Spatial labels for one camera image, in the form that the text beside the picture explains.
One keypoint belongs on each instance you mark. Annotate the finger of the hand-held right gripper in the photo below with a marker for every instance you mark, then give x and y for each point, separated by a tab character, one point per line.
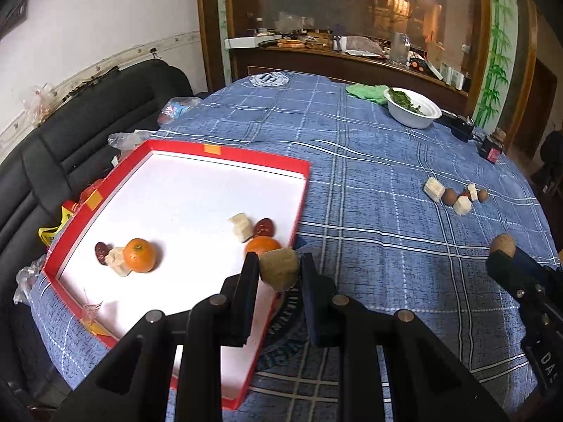
534	266
514	277

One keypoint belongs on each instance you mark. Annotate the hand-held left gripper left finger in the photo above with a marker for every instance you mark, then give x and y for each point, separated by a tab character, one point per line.
246	303

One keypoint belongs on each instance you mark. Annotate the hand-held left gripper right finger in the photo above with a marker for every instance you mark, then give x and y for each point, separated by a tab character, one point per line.
319	316

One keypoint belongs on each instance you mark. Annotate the brown longan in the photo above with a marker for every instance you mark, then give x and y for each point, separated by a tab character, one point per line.
482	195
503	244
449	197

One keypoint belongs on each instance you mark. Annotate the large orange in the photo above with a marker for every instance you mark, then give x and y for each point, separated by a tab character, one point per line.
261	246

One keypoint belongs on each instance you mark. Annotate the small orange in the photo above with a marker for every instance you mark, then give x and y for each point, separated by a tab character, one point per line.
140	255

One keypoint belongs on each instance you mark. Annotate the red box tray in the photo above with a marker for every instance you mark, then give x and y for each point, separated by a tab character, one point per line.
184	193

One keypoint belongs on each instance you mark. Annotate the small peeled sugarcane chunk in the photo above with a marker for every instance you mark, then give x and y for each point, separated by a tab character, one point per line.
115	263

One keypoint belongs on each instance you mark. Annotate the dark figure statue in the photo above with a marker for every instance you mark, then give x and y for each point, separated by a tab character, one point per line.
552	149

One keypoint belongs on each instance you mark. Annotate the large ribbed sugarcane chunk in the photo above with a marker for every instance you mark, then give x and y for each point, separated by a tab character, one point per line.
434	189

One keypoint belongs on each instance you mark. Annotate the black jar with red label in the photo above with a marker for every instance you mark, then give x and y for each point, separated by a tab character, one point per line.
491	151

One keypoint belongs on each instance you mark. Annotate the brown wooden door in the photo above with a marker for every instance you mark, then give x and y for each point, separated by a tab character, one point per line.
539	110

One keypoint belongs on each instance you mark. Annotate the white bowl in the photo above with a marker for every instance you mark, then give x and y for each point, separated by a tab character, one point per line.
409	118

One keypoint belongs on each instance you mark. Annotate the white cartons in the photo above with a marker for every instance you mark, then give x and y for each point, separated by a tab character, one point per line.
453	77

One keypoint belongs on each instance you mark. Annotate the pink and blue packet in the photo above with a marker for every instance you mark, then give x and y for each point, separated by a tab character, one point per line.
178	109

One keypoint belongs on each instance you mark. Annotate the green leafy vegetables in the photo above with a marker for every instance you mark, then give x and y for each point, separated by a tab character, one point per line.
407	101

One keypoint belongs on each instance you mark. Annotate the yellow plastic bag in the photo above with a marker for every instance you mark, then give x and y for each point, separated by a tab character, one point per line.
52	228

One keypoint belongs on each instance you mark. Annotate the bamboo painted panel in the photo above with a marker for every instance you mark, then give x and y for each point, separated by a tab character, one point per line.
499	52

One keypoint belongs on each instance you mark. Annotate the green cloth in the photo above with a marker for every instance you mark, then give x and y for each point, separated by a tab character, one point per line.
365	92

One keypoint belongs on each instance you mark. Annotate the black sofa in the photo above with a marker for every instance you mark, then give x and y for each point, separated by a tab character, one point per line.
88	110

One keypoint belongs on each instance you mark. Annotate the glass pitcher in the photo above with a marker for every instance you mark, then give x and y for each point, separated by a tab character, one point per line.
399	48

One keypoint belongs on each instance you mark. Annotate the long white box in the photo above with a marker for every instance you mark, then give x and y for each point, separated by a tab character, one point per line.
246	42

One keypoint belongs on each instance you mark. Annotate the orange packet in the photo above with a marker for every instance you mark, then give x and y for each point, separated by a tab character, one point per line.
290	43

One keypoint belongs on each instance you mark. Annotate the wooden framed glass partition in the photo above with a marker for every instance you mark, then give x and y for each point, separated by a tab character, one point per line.
211	22

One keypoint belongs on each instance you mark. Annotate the crumpled clear plastic bag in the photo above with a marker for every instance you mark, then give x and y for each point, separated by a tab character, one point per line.
42	99

